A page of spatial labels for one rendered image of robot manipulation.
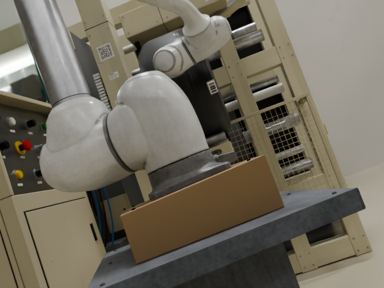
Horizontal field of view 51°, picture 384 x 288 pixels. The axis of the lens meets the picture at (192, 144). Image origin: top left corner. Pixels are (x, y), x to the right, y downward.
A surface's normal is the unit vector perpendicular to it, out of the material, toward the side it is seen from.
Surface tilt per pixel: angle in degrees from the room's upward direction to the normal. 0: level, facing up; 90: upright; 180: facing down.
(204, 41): 131
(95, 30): 90
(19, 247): 90
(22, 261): 90
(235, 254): 90
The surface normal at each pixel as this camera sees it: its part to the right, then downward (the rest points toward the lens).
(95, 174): 0.04, 0.57
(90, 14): -0.13, -0.04
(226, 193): 0.14, -0.14
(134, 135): -0.31, 0.07
